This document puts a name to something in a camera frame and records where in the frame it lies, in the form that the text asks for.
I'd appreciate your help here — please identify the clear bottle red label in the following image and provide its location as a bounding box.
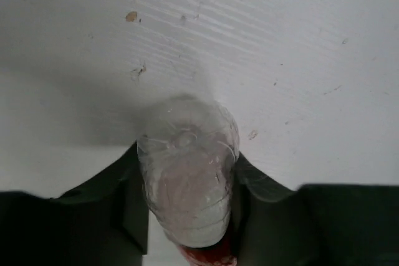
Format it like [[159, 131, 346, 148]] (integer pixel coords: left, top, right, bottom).
[[137, 95, 239, 265]]

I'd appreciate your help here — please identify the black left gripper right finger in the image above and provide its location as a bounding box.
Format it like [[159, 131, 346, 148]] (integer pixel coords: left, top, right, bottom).
[[233, 156, 398, 265]]

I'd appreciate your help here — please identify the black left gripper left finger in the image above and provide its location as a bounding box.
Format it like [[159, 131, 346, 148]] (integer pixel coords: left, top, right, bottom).
[[1, 145, 149, 265]]

